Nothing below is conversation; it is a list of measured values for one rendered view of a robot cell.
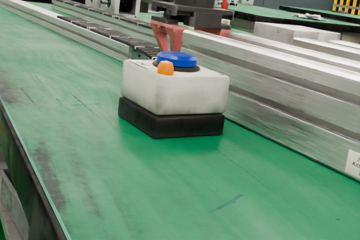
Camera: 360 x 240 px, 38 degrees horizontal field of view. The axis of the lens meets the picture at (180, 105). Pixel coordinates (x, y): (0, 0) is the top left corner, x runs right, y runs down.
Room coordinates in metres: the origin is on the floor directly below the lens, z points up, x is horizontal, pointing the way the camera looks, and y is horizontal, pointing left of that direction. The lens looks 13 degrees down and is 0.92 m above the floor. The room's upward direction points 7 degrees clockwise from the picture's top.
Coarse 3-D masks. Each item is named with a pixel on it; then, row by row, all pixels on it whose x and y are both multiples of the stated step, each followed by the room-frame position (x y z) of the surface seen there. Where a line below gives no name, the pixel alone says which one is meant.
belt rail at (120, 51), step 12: (0, 0) 1.55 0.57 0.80; (12, 0) 1.48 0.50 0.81; (24, 12) 1.36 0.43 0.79; (36, 12) 1.25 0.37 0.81; (48, 12) 1.24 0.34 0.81; (48, 24) 1.18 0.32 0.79; (60, 24) 1.11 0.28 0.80; (72, 24) 1.06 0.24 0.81; (72, 36) 1.05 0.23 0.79; (84, 36) 1.01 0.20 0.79; (96, 36) 0.95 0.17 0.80; (96, 48) 0.94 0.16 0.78; (108, 48) 0.92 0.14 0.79; (120, 48) 0.86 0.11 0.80; (132, 48) 0.84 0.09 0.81; (120, 60) 0.86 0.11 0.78
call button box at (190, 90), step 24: (144, 72) 0.48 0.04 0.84; (192, 72) 0.49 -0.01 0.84; (216, 72) 0.51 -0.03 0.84; (144, 96) 0.48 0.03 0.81; (168, 96) 0.46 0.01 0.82; (192, 96) 0.48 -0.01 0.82; (216, 96) 0.49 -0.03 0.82; (144, 120) 0.47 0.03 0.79; (168, 120) 0.46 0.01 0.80; (192, 120) 0.48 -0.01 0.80; (216, 120) 0.49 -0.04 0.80
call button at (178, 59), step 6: (162, 54) 0.50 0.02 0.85; (168, 54) 0.50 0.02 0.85; (174, 54) 0.50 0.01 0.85; (180, 54) 0.51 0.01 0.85; (186, 54) 0.51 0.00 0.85; (156, 60) 0.51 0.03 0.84; (162, 60) 0.50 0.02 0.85; (168, 60) 0.49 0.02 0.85; (174, 60) 0.49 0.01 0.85; (180, 60) 0.49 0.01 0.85; (186, 60) 0.49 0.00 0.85; (192, 60) 0.50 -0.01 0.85; (186, 66) 0.49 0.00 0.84; (192, 66) 0.50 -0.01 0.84
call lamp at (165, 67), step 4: (160, 64) 0.46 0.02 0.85; (164, 64) 0.46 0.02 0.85; (168, 64) 0.46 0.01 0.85; (172, 64) 0.47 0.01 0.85; (160, 68) 0.46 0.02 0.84; (164, 68) 0.46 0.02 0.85; (168, 68) 0.46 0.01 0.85; (172, 68) 0.47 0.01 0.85; (160, 72) 0.46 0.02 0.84; (164, 72) 0.46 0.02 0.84; (168, 72) 0.46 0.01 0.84; (172, 72) 0.47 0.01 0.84
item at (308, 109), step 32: (192, 32) 0.64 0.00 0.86; (224, 64) 0.58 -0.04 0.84; (256, 64) 0.55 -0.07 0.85; (288, 64) 0.49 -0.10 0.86; (320, 64) 0.48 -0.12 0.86; (352, 64) 0.52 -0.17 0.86; (256, 96) 0.54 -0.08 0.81; (288, 96) 0.49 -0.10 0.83; (320, 96) 0.46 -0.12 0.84; (352, 96) 0.44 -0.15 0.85; (256, 128) 0.52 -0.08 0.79; (288, 128) 0.48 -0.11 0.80; (320, 128) 0.45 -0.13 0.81; (352, 128) 0.42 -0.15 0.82; (320, 160) 0.44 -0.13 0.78; (352, 160) 0.42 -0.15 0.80
